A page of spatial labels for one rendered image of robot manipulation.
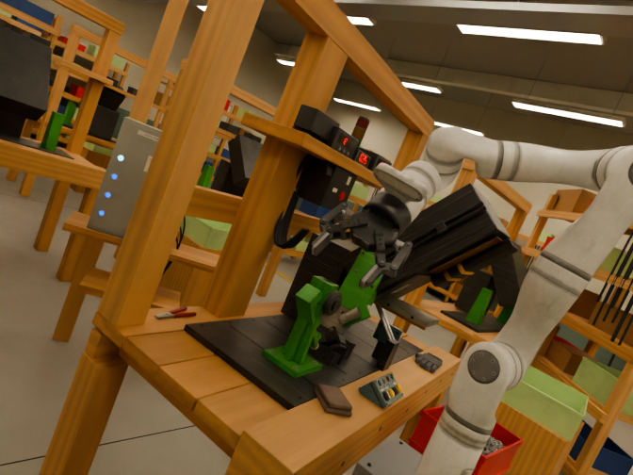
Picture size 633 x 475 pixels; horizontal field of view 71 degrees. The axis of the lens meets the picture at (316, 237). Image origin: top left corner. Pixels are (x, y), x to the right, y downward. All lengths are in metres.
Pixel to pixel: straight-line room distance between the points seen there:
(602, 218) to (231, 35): 0.89
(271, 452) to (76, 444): 0.66
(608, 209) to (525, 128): 10.51
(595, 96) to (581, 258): 8.19
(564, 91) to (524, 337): 8.35
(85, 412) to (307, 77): 1.15
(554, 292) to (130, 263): 0.97
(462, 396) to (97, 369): 0.92
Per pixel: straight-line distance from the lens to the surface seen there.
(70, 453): 1.49
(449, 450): 0.94
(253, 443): 1.00
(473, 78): 9.83
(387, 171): 0.70
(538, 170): 0.87
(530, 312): 0.92
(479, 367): 0.90
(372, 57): 1.75
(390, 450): 1.10
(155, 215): 1.19
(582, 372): 4.22
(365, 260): 1.54
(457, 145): 0.81
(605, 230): 0.89
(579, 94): 9.09
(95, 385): 1.37
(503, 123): 11.56
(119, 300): 1.27
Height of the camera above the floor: 1.43
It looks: 7 degrees down
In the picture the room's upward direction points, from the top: 22 degrees clockwise
